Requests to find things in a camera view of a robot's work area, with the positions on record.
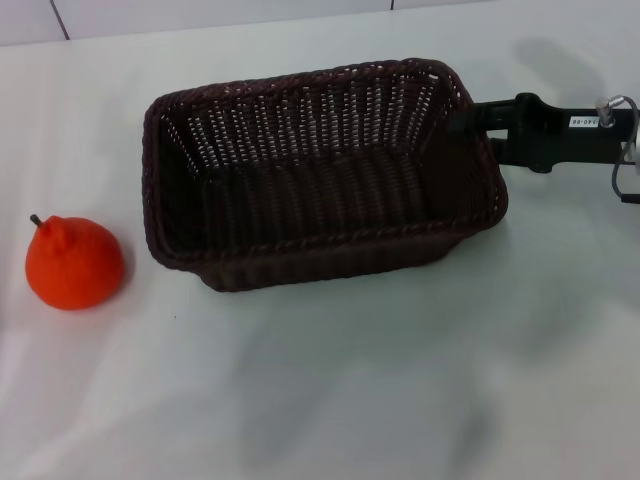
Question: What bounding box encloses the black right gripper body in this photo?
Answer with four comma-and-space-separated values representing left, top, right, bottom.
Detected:
508, 92, 640, 175

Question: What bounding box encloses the dark brown woven basket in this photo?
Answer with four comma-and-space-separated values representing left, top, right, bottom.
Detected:
142, 57, 509, 293

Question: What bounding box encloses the orange toy fruit with stem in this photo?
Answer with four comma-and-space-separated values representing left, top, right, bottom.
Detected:
25, 213, 126, 312

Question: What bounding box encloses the grey cable with silver plug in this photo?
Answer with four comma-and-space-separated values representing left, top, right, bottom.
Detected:
594, 94, 640, 205

